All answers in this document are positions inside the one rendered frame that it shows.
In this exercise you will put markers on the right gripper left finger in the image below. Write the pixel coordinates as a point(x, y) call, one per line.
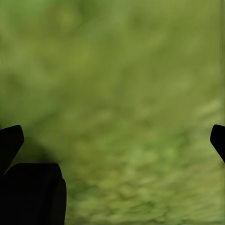
point(11, 140)

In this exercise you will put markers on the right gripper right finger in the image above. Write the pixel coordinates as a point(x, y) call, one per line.
point(218, 139)

